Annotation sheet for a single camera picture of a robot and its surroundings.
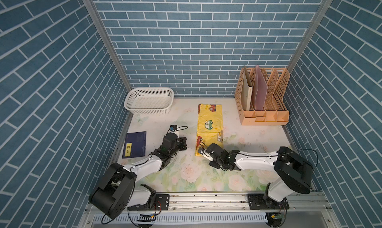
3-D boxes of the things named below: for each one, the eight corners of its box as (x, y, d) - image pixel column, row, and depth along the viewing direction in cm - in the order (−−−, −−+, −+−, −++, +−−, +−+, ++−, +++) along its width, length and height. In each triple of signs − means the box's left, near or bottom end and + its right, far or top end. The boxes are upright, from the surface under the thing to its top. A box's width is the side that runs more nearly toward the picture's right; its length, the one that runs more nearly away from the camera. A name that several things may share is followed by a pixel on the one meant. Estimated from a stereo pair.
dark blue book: (123, 159, 90) (122, 157, 89) (127, 134, 101) (126, 133, 100) (145, 156, 92) (144, 154, 90) (146, 132, 102) (146, 130, 101)
